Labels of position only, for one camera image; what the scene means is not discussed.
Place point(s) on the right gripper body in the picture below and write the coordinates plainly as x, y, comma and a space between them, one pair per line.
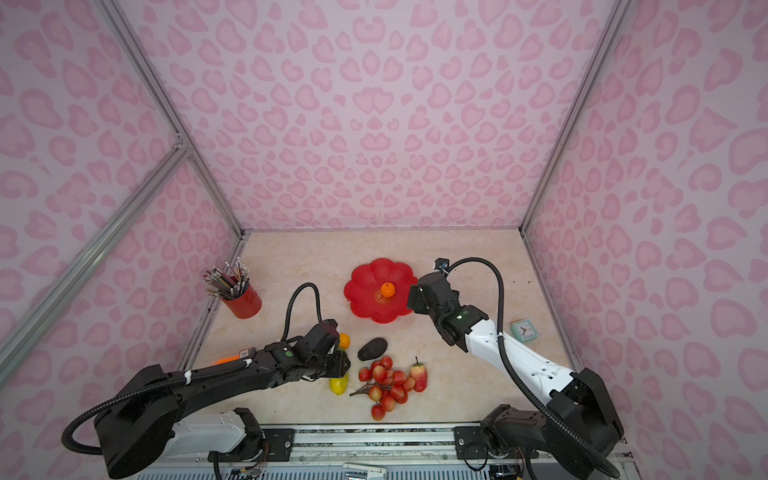
420, 305

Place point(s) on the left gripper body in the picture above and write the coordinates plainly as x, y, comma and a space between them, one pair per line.
334, 365

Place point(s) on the green fake cucumber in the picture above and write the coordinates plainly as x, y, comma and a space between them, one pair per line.
339, 385

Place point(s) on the small fake orange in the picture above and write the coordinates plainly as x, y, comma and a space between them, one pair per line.
387, 290

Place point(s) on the dark fake avocado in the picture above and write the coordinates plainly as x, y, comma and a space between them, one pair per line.
373, 349

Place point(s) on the red-yellow fake peach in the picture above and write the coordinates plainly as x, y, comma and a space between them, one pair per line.
419, 374

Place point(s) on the yellow fake mango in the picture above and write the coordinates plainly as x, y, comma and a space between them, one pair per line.
344, 341

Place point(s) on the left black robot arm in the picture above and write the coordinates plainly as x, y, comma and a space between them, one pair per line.
135, 426

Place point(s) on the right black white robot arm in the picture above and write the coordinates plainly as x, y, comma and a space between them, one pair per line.
574, 418

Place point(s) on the red flower-shaped fruit bowl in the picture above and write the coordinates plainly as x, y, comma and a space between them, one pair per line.
362, 290

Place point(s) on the colourful marker pack left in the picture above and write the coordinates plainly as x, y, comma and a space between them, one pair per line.
227, 360

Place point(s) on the small teal alarm clock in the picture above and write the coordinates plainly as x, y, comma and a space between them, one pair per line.
524, 331

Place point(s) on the bundle of pencils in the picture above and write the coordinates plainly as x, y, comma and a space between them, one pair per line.
229, 283

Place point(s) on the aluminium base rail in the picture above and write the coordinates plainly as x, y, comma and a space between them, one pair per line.
370, 451

